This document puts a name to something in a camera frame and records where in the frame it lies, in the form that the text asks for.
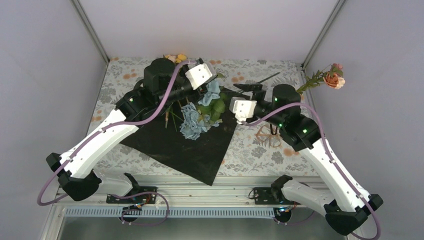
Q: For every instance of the tan raffia ribbon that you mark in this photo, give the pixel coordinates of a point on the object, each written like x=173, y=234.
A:
x=268, y=136

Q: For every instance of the pink orange rose stem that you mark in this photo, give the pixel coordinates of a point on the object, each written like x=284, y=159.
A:
x=332, y=76

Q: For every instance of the right vertical aluminium post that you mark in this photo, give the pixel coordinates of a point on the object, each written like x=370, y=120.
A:
x=323, y=32

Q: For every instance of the black wrapping paper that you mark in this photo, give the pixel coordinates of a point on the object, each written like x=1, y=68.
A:
x=200, y=158

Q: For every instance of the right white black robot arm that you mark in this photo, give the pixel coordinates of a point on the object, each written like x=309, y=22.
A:
x=348, y=205

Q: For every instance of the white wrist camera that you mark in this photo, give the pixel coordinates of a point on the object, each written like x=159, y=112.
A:
x=200, y=74
x=242, y=108

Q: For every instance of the vertical aluminium post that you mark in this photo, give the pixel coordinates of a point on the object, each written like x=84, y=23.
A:
x=90, y=29
x=323, y=32

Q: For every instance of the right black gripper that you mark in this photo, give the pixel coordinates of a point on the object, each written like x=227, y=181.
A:
x=255, y=88

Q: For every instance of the left vertical aluminium post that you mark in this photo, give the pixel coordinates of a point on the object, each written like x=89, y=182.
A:
x=90, y=29

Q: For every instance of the blue rose stem bunch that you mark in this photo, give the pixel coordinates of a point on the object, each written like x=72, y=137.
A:
x=199, y=116

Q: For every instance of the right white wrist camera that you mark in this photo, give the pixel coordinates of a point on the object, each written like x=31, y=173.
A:
x=242, y=108

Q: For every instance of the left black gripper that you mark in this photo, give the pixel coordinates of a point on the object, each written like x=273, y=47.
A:
x=199, y=93

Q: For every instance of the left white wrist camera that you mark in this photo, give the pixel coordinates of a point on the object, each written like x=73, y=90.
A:
x=200, y=74

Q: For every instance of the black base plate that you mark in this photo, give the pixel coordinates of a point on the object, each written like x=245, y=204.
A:
x=140, y=195
x=269, y=196

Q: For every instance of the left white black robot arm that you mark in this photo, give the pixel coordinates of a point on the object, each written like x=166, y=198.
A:
x=163, y=83

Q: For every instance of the floral patterned table mat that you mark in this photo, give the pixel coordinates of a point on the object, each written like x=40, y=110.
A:
x=244, y=157

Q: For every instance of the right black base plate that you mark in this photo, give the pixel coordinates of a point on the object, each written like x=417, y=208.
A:
x=269, y=196

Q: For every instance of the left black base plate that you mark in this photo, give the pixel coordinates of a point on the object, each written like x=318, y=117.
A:
x=140, y=195

